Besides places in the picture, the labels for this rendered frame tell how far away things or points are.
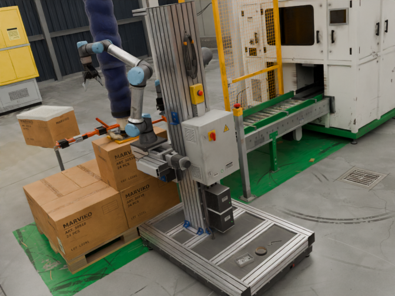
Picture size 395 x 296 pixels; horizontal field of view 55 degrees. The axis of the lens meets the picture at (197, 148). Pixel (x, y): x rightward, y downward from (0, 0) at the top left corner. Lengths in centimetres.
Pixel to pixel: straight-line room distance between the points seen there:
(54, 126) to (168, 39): 247
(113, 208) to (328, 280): 187
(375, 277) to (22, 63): 938
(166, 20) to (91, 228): 187
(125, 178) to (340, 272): 193
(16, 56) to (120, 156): 755
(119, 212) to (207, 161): 117
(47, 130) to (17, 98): 600
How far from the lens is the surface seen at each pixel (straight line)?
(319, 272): 314
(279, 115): 459
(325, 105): 513
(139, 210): 364
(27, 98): 1082
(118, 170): 341
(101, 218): 348
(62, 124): 485
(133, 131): 284
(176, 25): 268
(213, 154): 273
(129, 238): 370
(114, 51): 293
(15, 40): 1066
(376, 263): 327
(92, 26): 334
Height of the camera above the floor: 206
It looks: 22 degrees down
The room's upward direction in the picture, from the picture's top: 9 degrees counter-clockwise
